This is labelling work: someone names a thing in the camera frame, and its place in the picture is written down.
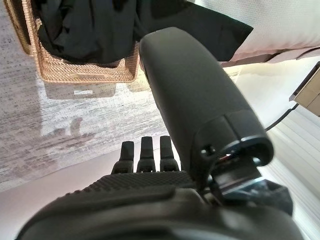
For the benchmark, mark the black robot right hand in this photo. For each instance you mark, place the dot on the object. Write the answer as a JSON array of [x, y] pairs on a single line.
[[190, 95]]

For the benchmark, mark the black garment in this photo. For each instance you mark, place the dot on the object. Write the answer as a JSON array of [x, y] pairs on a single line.
[[95, 27]]

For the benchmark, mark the woven wicker basket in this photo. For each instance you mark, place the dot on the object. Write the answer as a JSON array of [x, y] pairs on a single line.
[[87, 72]]

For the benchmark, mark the brown wooden nightstand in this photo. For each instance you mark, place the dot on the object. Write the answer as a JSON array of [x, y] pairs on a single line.
[[310, 97]]

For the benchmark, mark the white curtain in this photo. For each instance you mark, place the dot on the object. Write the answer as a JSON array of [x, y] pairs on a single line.
[[300, 162]]

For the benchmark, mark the grey streaked rug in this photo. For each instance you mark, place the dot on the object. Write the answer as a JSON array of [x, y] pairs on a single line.
[[37, 125]]

